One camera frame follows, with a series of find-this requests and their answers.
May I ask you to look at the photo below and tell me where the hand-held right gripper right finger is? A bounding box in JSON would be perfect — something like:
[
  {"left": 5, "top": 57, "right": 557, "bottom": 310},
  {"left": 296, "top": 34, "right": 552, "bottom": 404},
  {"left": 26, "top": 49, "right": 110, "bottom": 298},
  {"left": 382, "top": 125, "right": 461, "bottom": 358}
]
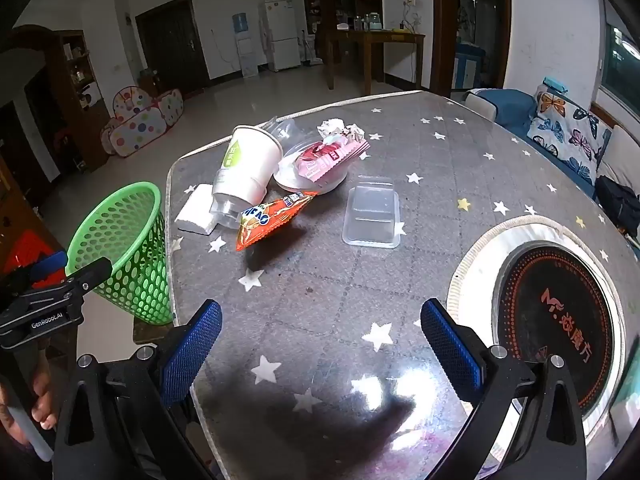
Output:
[{"left": 421, "top": 298, "right": 588, "bottom": 480}]

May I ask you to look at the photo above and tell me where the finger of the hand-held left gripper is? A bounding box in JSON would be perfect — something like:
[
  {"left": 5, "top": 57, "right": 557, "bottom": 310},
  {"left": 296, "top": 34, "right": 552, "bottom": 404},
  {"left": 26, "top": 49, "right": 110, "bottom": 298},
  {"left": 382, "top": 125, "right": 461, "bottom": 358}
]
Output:
[
  {"left": 0, "top": 250, "right": 68, "bottom": 288},
  {"left": 30, "top": 256, "right": 113, "bottom": 311}
]

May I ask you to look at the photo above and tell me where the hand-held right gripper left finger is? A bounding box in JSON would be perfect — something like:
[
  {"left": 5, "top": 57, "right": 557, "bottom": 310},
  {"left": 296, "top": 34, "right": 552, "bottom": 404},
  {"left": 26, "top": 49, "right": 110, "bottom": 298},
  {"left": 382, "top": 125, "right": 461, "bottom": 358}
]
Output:
[{"left": 52, "top": 299, "right": 223, "bottom": 480}]

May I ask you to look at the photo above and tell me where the green plastic mesh basket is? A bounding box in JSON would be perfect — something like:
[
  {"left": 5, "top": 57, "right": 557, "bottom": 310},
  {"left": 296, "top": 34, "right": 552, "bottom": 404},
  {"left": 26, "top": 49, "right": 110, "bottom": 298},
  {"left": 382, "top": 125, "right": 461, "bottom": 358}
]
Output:
[{"left": 65, "top": 181, "right": 176, "bottom": 326}]

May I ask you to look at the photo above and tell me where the clear plastic bowl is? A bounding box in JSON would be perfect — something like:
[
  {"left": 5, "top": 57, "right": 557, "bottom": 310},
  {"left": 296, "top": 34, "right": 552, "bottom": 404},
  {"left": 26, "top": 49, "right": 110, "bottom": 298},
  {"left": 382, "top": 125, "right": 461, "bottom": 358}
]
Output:
[{"left": 272, "top": 142, "right": 349, "bottom": 196}]

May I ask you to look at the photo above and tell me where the person's left hand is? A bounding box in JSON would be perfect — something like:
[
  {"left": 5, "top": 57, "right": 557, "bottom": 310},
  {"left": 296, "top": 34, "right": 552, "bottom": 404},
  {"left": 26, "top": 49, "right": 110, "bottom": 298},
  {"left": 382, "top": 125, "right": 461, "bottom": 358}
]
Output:
[{"left": 27, "top": 350, "right": 60, "bottom": 431}]

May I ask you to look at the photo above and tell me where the red plastic stool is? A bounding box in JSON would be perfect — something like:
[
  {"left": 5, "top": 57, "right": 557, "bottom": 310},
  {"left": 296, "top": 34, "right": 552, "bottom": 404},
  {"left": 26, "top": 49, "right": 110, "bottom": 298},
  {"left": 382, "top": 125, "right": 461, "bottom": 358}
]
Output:
[{"left": 2, "top": 230, "right": 65, "bottom": 281}]

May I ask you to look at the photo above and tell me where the round black induction cooktop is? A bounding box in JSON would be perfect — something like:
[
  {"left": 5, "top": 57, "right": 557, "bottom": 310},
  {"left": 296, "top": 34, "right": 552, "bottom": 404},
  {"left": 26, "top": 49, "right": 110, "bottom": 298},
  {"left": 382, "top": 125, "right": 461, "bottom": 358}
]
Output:
[{"left": 447, "top": 215, "right": 628, "bottom": 433}]

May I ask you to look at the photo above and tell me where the grey star print tablecloth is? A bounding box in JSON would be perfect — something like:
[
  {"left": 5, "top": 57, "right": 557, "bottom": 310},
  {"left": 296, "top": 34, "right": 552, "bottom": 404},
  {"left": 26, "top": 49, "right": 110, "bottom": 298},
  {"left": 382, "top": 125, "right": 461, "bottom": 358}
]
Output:
[{"left": 166, "top": 89, "right": 640, "bottom": 480}]

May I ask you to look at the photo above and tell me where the white foam block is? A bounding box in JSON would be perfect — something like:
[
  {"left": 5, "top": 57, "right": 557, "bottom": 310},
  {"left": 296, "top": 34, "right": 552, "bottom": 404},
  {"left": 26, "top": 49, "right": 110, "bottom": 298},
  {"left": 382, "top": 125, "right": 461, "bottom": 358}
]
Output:
[{"left": 174, "top": 183, "right": 219, "bottom": 236}]

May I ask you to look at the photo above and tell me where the clear plastic cup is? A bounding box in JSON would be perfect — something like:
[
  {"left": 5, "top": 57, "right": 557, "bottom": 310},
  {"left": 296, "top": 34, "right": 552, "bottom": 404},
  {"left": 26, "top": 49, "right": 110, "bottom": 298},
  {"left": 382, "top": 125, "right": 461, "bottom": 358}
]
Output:
[
  {"left": 209, "top": 195, "right": 251, "bottom": 231},
  {"left": 255, "top": 116, "right": 321, "bottom": 153}
]

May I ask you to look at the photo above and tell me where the orange snack packet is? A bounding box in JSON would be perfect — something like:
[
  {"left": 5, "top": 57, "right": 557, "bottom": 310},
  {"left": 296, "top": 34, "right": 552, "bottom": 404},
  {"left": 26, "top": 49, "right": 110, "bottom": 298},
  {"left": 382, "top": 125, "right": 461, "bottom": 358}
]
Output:
[{"left": 236, "top": 191, "right": 318, "bottom": 252}]

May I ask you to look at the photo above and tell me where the polka dot play tent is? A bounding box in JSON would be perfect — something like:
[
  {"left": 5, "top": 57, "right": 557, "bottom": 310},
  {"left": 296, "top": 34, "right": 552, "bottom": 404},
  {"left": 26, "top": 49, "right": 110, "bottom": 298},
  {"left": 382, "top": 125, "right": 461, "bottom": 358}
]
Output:
[{"left": 100, "top": 87, "right": 185, "bottom": 157}]

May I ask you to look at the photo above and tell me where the clear plastic tray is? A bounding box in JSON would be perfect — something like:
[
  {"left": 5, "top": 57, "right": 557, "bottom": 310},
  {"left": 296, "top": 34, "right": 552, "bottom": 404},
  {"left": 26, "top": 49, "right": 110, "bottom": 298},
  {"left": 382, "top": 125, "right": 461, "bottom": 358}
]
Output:
[{"left": 342, "top": 175, "right": 405, "bottom": 249}]

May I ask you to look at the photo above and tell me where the tall wooden shelf cabinet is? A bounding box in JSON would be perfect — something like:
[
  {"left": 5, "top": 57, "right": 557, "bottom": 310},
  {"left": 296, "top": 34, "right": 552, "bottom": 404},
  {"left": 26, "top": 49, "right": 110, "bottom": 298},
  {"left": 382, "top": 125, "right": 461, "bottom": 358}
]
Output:
[{"left": 47, "top": 29, "right": 110, "bottom": 126}]

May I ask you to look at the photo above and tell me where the white paper cup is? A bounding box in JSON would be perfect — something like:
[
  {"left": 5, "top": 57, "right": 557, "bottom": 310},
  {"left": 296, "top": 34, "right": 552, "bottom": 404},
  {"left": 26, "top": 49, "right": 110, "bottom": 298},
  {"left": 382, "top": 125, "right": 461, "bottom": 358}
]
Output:
[{"left": 212, "top": 125, "right": 284, "bottom": 203}]

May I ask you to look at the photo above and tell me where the black bag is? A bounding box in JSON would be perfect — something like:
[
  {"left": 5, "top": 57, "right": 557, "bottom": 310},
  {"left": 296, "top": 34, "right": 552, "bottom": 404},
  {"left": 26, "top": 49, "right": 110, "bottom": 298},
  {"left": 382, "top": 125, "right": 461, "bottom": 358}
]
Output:
[{"left": 595, "top": 175, "right": 640, "bottom": 237}]

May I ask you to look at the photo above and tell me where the pink snack packet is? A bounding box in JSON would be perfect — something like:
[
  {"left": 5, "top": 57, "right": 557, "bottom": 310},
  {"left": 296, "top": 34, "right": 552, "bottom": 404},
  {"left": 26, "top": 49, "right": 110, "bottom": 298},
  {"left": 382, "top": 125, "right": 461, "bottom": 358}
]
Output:
[{"left": 295, "top": 137, "right": 372, "bottom": 183}]

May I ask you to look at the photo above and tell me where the dark wooden door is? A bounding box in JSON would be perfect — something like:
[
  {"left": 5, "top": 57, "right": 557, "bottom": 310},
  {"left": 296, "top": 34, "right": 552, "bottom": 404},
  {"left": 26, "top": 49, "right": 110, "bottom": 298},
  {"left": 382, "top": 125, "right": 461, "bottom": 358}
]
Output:
[{"left": 135, "top": 0, "right": 209, "bottom": 97}]

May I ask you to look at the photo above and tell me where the blue sofa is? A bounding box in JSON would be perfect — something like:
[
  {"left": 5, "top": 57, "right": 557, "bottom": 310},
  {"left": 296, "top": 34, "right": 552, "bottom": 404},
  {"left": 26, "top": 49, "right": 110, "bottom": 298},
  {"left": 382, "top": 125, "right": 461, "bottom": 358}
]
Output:
[{"left": 465, "top": 87, "right": 640, "bottom": 211}]

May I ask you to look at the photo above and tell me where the butterfly print cushion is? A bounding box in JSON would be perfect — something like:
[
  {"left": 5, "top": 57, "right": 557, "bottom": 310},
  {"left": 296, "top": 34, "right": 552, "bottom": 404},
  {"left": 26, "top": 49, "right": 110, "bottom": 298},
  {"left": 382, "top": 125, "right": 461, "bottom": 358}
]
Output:
[{"left": 527, "top": 85, "right": 614, "bottom": 186}]

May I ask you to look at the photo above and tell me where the white water dispenser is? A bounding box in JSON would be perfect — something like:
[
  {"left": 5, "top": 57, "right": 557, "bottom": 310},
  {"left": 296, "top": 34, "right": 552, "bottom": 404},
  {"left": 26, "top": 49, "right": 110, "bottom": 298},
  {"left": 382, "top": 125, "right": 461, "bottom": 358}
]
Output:
[{"left": 232, "top": 12, "right": 259, "bottom": 79}]

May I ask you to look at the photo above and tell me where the blue low cabinet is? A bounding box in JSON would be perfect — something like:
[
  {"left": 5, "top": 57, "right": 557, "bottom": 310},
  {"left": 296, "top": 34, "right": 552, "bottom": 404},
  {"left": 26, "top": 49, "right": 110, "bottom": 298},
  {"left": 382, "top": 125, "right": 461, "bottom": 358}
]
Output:
[{"left": 452, "top": 42, "right": 488, "bottom": 91}]

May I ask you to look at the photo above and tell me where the white refrigerator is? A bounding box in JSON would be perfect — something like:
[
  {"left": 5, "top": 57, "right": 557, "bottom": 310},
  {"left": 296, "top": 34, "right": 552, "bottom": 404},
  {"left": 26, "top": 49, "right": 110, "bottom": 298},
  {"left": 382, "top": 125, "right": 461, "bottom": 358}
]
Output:
[{"left": 259, "top": 0, "right": 302, "bottom": 72}]

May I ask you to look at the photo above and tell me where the dark wooden table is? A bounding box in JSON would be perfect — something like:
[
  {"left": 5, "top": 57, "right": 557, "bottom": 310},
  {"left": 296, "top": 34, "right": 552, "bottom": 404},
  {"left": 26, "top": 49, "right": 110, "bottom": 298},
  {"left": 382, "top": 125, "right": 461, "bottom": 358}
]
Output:
[{"left": 320, "top": 27, "right": 426, "bottom": 93}]

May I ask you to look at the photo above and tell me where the window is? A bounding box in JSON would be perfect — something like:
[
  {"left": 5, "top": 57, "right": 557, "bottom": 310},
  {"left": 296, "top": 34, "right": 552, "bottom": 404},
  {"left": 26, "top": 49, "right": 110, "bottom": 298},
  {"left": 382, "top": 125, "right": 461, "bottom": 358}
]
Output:
[{"left": 602, "top": 10, "right": 640, "bottom": 126}]

